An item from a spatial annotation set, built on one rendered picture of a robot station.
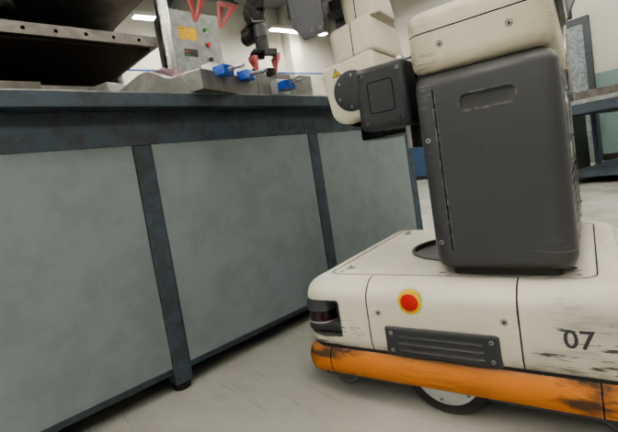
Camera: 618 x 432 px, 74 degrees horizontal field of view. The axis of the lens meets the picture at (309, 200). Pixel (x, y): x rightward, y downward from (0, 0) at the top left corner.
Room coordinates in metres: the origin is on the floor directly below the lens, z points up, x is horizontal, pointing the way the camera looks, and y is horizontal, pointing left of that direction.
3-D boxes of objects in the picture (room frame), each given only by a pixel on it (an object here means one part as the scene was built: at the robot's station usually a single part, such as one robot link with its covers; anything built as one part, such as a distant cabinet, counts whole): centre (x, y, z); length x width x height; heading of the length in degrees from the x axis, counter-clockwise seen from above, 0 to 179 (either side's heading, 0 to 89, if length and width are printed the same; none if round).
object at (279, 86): (1.37, 0.01, 0.83); 0.13 x 0.05 x 0.05; 39
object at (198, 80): (1.36, 0.39, 0.85); 0.50 x 0.26 x 0.11; 61
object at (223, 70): (1.19, 0.17, 0.85); 0.13 x 0.05 x 0.05; 61
